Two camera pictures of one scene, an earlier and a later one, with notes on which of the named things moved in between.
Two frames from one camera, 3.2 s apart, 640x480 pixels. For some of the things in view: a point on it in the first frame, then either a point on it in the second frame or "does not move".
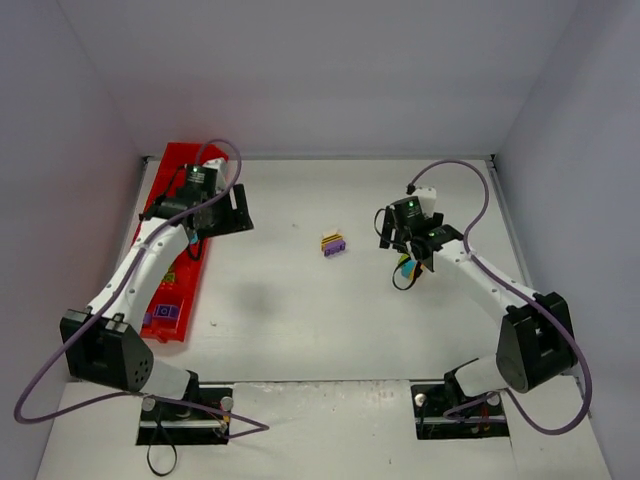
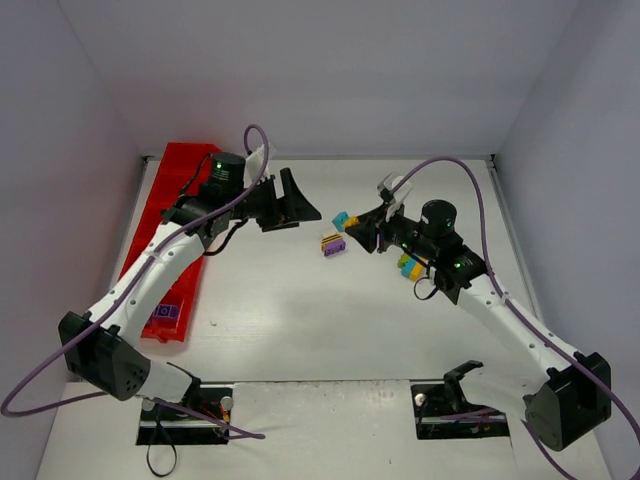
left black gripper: (236, 211) -> (273, 203)
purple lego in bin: (166, 311) does not move
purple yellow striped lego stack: (332, 242) does not move
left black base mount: (202, 418) does not move
